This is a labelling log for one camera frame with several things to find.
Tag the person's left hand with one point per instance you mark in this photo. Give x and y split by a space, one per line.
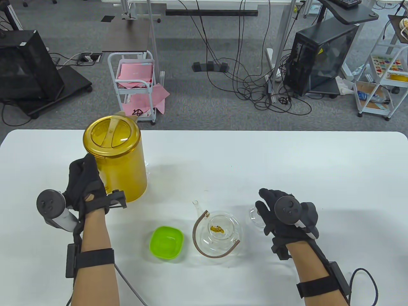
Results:
83 181

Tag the person's right hand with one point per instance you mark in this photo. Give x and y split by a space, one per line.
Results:
269 197

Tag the black hand controller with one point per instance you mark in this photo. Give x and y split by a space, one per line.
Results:
288 210
51 202

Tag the glass teapot lid cork knob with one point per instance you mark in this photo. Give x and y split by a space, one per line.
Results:
253 216

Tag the yellow plastic pitcher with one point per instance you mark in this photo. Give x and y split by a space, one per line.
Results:
124 172

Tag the dried chrysanthemum flowers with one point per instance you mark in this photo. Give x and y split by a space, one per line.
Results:
216 228

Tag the glass teapot with infuser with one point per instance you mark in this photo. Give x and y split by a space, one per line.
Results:
220 242

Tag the green plastic bowl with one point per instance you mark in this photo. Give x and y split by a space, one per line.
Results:
167 244

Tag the person's left forearm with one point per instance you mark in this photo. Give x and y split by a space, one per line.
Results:
95 232

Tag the person's right forearm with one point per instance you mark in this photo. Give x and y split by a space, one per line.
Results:
307 264

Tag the clear water puddle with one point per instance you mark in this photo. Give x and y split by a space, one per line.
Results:
148 167

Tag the black rolling base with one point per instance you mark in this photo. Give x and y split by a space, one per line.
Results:
70 79

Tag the white rolling cart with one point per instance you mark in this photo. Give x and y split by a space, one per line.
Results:
135 91

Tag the pink paper sheets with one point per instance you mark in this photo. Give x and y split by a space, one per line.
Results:
134 71

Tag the floor socket box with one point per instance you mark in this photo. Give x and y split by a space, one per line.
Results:
91 58

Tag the white plastic bags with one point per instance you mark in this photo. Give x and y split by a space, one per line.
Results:
344 86

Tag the white utility cart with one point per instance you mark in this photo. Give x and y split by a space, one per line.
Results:
373 111

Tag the blue packet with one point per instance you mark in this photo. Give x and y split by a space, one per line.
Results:
373 97

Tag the black computer tower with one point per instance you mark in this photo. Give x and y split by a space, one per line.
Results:
318 57

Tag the aluminium pole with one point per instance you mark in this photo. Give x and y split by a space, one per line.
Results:
152 47

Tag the dark brown side table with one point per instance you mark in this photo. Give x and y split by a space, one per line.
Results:
127 35

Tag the white desk leg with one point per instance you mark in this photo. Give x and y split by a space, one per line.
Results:
283 38

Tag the colourful puzzle board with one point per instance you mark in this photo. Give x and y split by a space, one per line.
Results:
385 65

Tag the yellow round container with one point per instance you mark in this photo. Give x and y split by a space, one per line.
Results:
398 77

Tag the black desk foot bar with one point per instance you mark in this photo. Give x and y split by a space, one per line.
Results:
210 12

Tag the black keyboard tray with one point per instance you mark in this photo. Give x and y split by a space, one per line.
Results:
353 14

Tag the brown tray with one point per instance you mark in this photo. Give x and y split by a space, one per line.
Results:
395 35

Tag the black keyboard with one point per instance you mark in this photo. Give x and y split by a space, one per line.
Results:
347 2

